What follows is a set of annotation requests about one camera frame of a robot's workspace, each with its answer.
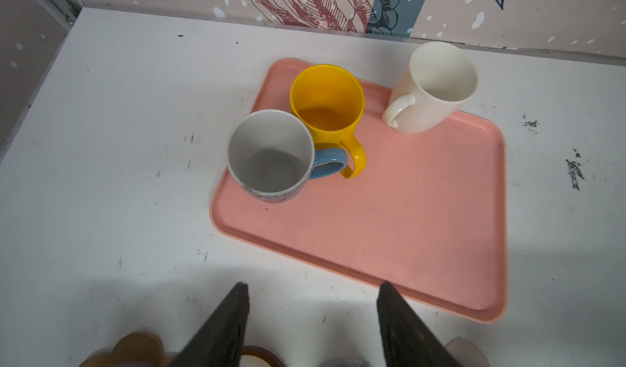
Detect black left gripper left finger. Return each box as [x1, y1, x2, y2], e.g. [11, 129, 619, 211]
[170, 282, 250, 367]

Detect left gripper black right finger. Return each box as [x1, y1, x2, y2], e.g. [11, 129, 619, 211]
[377, 282, 459, 367]

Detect cork flower shaped coaster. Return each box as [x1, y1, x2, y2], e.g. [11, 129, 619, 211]
[80, 331, 169, 367]

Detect blue patterned mug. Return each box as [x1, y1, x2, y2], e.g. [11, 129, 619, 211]
[226, 109, 348, 204]

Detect yellow mug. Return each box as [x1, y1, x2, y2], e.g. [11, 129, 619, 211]
[290, 65, 367, 179]

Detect cream mug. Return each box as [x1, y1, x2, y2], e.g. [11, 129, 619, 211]
[381, 42, 479, 135]

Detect glossy brown round coaster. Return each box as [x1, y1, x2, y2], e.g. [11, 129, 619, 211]
[239, 346, 286, 367]

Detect pink flower shaped coaster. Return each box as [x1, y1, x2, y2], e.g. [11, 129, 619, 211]
[445, 337, 491, 367]

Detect blue grey woven coaster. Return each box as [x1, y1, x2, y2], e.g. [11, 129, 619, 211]
[319, 358, 372, 367]

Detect pink tray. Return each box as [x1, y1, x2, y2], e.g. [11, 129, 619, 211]
[210, 81, 508, 323]

